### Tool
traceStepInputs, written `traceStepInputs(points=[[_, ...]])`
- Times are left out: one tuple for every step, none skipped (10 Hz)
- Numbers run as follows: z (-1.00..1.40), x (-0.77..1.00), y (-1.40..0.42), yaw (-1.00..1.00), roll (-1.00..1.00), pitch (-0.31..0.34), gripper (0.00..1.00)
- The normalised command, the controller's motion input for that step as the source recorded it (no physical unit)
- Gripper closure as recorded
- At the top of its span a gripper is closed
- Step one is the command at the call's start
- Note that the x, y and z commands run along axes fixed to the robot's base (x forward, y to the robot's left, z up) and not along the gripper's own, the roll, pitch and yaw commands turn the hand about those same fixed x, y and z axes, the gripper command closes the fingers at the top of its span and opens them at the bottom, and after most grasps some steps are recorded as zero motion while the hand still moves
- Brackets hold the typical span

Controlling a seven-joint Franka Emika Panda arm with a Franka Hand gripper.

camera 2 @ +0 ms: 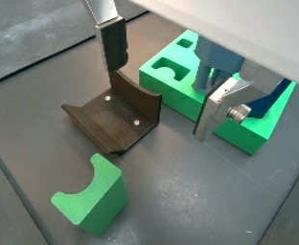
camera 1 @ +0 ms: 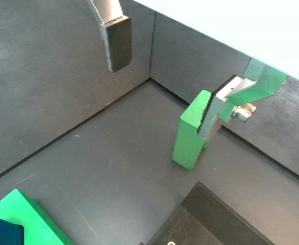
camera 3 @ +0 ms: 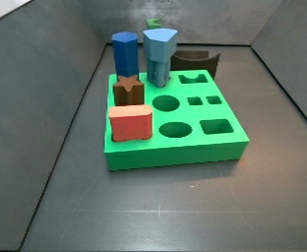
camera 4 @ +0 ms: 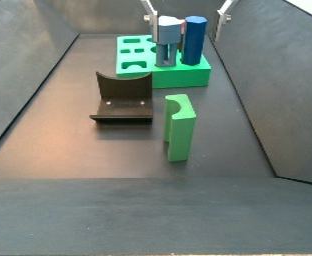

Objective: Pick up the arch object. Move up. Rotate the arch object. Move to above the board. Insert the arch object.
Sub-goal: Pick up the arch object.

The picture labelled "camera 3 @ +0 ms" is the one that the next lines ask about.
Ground green arch block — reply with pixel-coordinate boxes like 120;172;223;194
145;19;161;30

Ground green shape sorter board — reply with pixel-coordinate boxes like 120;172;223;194
104;70;249;170

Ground red rounded block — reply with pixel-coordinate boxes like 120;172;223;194
109;104;152;142

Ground brown star block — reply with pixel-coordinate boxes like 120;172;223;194
113;75;144;106

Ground black curved holder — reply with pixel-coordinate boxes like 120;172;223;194
170;50;220;78

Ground light blue pentagon block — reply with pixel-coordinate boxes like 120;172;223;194
142;29;177;88

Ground dark blue hexagonal block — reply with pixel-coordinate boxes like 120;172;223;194
112;31;138;77

